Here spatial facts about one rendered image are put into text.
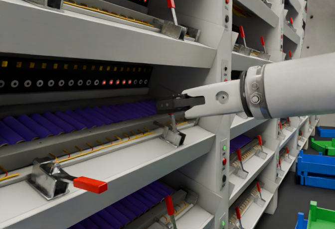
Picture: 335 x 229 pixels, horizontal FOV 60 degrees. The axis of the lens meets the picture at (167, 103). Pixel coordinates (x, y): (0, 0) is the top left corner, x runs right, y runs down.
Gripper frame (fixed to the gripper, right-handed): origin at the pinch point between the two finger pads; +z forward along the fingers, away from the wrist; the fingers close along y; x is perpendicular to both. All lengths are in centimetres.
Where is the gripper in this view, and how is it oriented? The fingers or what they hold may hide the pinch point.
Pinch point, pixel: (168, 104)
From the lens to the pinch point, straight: 54.2
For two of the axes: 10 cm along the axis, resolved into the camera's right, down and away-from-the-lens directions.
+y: 5.2, -0.7, 8.5
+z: -8.5, 1.1, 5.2
